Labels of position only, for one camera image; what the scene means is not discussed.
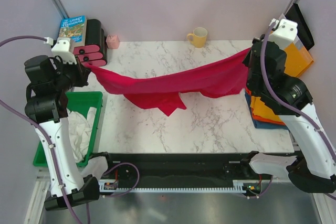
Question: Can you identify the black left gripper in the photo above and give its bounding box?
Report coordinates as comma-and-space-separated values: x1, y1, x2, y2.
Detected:
52, 55, 90, 92

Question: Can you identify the crimson red t-shirt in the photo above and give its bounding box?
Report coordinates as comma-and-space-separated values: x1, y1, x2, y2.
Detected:
88, 49, 249, 116

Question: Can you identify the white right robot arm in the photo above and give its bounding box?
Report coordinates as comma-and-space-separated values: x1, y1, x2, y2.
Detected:
240, 38, 335, 194

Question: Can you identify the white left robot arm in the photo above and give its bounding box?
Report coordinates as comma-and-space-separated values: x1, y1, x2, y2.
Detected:
24, 55, 115, 211

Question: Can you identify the green plastic tray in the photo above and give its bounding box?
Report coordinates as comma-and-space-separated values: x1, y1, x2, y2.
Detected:
32, 91, 104, 168

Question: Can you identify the orange padded envelope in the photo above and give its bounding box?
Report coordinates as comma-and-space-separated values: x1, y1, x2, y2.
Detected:
280, 13, 314, 79

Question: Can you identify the black pink drawer organizer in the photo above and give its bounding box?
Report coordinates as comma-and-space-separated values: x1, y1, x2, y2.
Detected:
73, 19, 108, 67

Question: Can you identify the folded blue t-shirt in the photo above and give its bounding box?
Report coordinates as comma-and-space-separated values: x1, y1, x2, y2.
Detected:
245, 91, 288, 130

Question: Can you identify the blue treehouse paperback book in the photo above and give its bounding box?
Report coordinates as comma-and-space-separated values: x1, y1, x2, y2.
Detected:
58, 15, 87, 47

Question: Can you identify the white crumpled t-shirt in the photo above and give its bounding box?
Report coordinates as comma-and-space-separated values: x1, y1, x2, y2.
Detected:
67, 107, 97, 163

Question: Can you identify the small pink box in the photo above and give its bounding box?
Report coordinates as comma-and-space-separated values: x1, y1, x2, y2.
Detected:
106, 35, 120, 49

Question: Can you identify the black folder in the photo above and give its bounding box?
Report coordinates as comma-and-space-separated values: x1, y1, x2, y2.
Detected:
285, 3, 314, 50

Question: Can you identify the yellow ceramic mug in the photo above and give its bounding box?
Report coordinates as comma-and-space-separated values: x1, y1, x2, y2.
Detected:
186, 27, 208, 48

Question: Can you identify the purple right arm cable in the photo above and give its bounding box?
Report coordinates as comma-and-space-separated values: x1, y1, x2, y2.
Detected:
241, 23, 336, 200

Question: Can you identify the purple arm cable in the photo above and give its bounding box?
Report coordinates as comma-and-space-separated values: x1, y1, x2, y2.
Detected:
0, 35, 140, 224
241, 23, 336, 200

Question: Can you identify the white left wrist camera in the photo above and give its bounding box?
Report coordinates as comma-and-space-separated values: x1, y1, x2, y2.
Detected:
51, 37, 77, 65

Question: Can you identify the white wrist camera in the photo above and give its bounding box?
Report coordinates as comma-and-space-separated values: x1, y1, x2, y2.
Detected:
51, 37, 77, 65
268, 18, 298, 50

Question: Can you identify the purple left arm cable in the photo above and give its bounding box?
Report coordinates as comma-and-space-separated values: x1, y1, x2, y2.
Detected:
0, 35, 140, 224

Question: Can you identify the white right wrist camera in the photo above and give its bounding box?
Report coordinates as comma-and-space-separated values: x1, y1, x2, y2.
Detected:
268, 18, 298, 50

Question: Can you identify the white slotted cable duct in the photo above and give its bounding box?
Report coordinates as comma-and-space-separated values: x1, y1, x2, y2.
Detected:
98, 179, 246, 194

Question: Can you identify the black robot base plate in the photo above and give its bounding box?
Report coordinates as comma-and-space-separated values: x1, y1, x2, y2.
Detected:
97, 152, 295, 189

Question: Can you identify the aluminium frame rail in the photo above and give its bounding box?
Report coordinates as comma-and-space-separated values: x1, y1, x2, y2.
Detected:
24, 168, 50, 224

